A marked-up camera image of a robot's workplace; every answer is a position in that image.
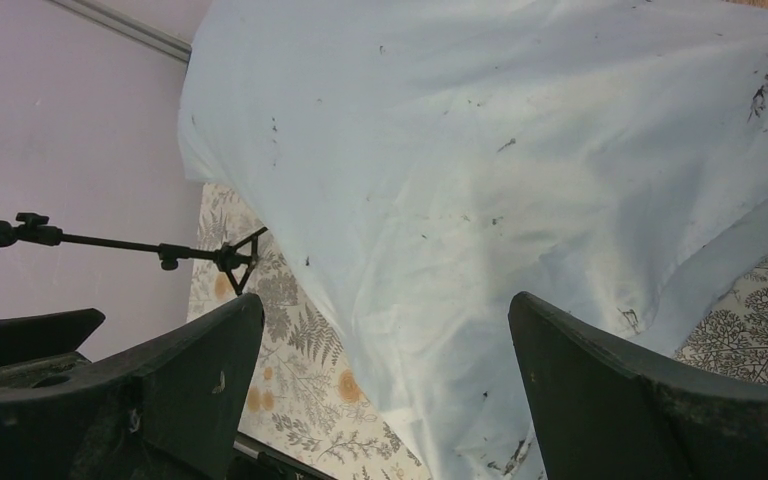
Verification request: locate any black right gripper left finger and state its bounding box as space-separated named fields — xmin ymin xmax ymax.
xmin=0 ymin=293 xmax=265 ymax=479

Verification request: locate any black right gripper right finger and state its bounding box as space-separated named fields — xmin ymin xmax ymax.
xmin=508 ymin=292 xmax=768 ymax=479

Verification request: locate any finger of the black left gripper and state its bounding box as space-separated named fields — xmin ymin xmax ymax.
xmin=0 ymin=308 xmax=106 ymax=367

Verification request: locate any light blue pillowcase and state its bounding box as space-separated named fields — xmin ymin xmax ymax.
xmin=178 ymin=1 xmax=768 ymax=479

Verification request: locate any floral patterned table mat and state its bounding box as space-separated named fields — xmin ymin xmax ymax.
xmin=189 ymin=180 xmax=768 ymax=479

